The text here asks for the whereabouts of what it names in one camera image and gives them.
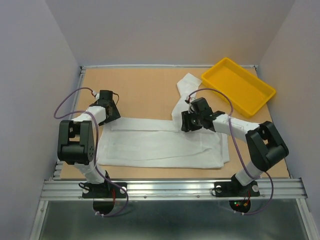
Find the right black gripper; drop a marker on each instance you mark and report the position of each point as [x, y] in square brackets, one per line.
[186, 125]

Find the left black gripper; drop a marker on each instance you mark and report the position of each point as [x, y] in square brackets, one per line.
[115, 114]

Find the white long sleeve shirt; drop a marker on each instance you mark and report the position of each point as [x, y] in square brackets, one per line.
[154, 143]

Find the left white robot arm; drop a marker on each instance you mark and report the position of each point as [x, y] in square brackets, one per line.
[78, 141]

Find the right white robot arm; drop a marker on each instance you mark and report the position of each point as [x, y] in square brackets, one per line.
[265, 145]

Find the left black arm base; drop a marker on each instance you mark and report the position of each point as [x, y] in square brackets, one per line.
[101, 191]

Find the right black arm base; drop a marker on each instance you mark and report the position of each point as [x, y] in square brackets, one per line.
[228, 189]

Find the yellow plastic bin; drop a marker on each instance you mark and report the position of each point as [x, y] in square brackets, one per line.
[247, 93]

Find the aluminium mounting rail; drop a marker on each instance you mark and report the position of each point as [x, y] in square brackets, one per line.
[167, 190]

